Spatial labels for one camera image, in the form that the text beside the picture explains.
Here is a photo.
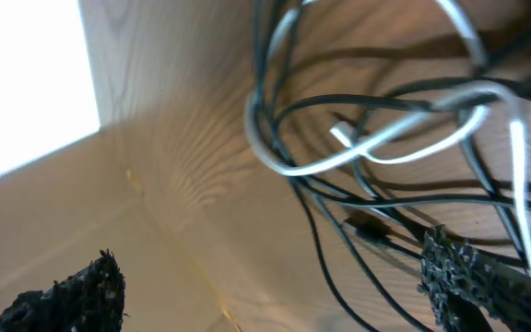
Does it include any black USB cable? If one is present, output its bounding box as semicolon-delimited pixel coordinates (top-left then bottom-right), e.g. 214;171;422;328
251;0;531;332

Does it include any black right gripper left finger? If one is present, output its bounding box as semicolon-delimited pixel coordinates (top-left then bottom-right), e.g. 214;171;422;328
0;249;126;332

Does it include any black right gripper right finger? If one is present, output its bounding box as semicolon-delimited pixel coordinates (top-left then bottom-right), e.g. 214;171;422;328
419;227;531;331

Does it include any white USB cable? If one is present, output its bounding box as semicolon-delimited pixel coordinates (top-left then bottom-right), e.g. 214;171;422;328
244;0;531;282

